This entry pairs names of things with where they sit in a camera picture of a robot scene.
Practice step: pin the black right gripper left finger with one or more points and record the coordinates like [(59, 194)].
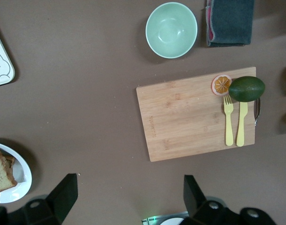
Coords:
[(63, 199)]

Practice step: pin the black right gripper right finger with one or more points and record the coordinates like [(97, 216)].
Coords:
[(194, 199)]

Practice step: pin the white round plate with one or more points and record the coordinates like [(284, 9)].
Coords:
[(21, 185)]

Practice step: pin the bread slice sandwich lid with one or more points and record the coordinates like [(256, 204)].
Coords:
[(1, 173)]

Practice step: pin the crusty bread slice under egg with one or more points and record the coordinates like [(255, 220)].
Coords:
[(10, 161)]

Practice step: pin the bamboo cutting board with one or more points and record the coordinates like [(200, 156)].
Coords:
[(180, 122)]

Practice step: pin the yellow plastic fork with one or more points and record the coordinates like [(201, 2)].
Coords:
[(229, 126)]

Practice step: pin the yellow plastic knife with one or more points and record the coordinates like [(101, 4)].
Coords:
[(241, 126)]

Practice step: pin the toy orange slice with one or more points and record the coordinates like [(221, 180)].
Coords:
[(220, 85)]

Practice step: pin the dark green avocado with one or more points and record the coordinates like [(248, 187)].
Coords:
[(247, 89)]

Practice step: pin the cream bear print tray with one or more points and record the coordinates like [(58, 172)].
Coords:
[(0, 58)]

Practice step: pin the mint green bowl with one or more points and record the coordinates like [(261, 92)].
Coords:
[(171, 30)]

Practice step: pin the grey folded cloth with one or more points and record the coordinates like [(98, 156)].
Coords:
[(232, 23)]

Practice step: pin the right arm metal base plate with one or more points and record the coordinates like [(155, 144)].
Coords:
[(150, 219)]

